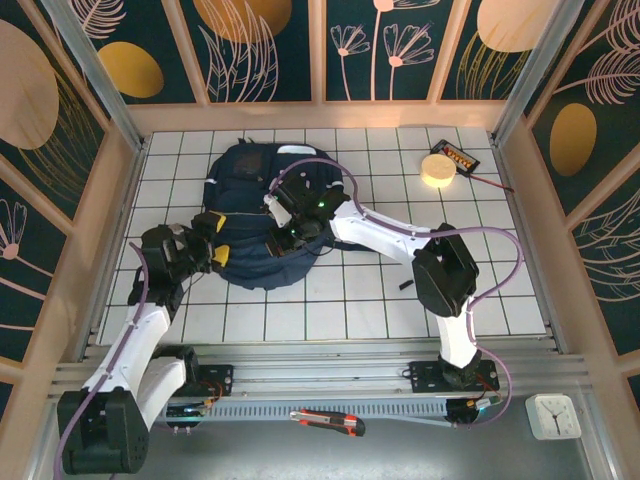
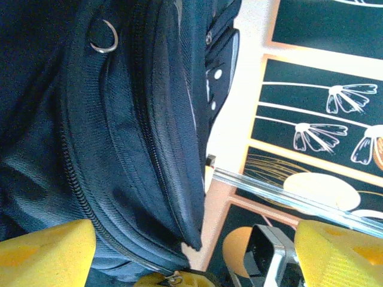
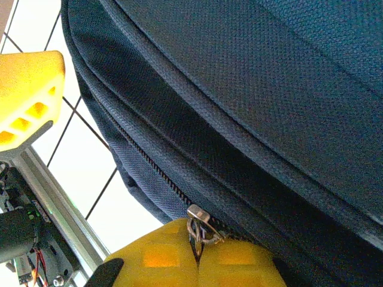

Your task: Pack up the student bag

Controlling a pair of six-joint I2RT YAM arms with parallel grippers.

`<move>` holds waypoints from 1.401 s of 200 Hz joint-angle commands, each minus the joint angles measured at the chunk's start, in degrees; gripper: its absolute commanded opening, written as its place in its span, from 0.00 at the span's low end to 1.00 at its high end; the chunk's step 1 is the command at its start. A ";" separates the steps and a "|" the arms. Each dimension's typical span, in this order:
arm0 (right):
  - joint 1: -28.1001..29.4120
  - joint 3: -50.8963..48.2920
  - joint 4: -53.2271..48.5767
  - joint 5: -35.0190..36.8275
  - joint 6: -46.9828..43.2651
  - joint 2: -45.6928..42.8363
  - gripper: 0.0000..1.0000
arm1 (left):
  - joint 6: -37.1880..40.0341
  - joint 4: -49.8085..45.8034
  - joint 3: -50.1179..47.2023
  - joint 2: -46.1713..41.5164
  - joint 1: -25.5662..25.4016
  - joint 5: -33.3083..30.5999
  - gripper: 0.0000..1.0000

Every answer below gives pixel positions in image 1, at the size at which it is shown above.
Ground navy blue backpack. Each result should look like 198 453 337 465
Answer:
204 141 346 292

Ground cream round disc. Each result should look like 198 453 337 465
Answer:
419 153 457 189

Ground black box orange cells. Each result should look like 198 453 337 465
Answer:
429 140 480 173

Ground small circuit board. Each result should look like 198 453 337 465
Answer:
446 397 503 430
164 402 214 432

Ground red black utility knife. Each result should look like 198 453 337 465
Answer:
289 408 367 438

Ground white square clock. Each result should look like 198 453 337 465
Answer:
524 393 584 441

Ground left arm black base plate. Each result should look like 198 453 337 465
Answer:
197 363 236 399

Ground aluminium mounting rail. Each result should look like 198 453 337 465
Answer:
49 335 589 401

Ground grey slotted cable duct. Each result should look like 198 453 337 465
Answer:
149 402 451 424

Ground thin red wire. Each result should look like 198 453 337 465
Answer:
469 172 515 193

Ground aluminium frame post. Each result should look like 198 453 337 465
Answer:
42 0 151 154
489 0 586 146

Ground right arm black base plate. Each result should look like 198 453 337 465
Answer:
408 359 501 397

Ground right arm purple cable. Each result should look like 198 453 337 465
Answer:
268 156 524 431

